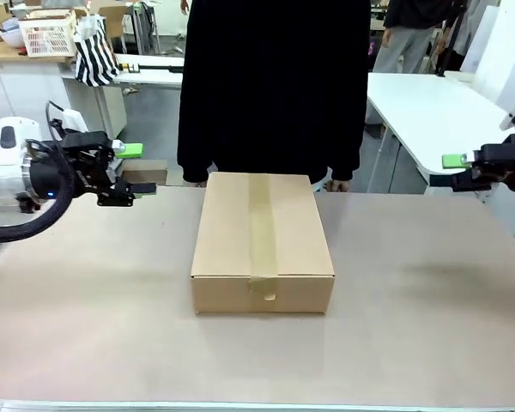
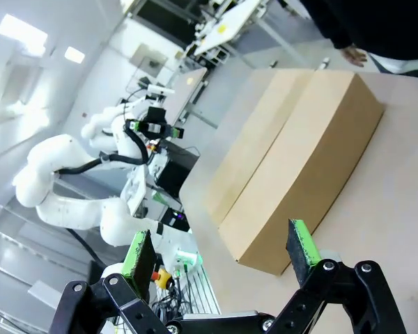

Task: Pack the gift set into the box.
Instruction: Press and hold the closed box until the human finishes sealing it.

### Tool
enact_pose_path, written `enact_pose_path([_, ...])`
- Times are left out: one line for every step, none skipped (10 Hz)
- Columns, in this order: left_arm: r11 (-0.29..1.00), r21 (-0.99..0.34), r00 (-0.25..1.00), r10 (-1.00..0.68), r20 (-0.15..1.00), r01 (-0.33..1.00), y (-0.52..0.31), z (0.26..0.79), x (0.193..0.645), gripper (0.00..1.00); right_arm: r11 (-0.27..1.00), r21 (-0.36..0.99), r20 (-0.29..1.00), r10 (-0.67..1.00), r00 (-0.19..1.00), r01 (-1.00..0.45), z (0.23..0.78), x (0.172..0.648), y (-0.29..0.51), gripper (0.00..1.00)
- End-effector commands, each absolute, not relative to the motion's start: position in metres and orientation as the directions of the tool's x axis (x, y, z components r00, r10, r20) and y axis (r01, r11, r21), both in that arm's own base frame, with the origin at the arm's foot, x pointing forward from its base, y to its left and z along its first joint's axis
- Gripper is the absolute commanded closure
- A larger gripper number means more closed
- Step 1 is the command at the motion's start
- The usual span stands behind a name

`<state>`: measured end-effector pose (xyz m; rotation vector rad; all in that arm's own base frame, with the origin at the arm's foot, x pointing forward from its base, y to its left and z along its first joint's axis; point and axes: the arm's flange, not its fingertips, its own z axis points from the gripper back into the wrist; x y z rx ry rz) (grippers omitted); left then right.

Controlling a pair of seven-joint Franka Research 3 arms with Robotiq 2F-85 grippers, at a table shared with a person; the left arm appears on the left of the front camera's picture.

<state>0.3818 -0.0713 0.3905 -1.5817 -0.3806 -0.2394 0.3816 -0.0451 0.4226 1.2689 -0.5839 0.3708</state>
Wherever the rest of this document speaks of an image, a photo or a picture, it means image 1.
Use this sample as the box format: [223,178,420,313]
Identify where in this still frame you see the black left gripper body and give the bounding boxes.
[27,130,118,202]

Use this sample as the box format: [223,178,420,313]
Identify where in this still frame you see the brown cardboard box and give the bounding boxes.
[190,171,336,317]

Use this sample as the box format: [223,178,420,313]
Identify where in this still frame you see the brown tape strip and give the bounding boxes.
[247,173,280,302]

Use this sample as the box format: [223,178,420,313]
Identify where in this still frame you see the small cardboard box on floor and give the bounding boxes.
[122,158,169,186]

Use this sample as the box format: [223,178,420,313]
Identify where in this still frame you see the large white table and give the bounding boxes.
[364,71,515,197]

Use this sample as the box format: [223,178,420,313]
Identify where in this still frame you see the narrow white table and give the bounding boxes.
[64,53,185,139]

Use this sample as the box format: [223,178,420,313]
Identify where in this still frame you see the long black tool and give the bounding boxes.
[119,63,185,74]

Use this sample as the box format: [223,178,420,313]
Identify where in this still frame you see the black white striped bag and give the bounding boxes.
[73,14,122,88]

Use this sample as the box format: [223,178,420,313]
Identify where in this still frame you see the white cabinet with wooden top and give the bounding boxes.
[0,42,128,142]

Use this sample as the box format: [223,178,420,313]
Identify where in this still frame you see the white board panel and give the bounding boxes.
[458,3,515,113]

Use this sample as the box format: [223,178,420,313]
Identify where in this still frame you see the person in grey trousers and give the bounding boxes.
[371,0,456,74]

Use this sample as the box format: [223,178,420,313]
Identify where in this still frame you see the wooden chair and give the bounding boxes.
[89,3,128,55]

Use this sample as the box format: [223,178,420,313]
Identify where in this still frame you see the white plastic basket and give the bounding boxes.
[18,15,77,58]

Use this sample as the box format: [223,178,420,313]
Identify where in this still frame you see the person in black top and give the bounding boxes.
[176,0,373,186]

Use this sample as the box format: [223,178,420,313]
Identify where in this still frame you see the aluminium frame rail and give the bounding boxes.
[0,401,515,412]

